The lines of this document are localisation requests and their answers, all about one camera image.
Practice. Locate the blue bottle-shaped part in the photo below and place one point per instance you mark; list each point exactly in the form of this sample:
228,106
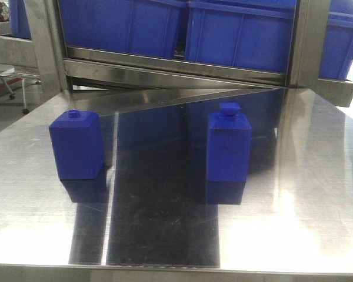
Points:
228,144
77,144

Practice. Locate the stainless steel shelf rack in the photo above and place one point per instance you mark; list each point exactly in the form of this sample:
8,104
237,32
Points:
46,57

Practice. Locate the blue bin behind left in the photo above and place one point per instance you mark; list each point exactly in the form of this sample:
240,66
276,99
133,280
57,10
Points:
138,27

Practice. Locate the blue bin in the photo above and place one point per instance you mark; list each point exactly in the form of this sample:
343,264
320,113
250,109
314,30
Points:
245,34
337,53
138,27
18,19

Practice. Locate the blue bin behind centre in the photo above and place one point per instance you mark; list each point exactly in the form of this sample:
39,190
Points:
245,34

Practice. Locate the blue bin far left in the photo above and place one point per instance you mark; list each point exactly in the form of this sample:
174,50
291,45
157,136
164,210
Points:
18,19

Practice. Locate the blue bin far right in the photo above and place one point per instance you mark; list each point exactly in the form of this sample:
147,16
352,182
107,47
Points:
337,53

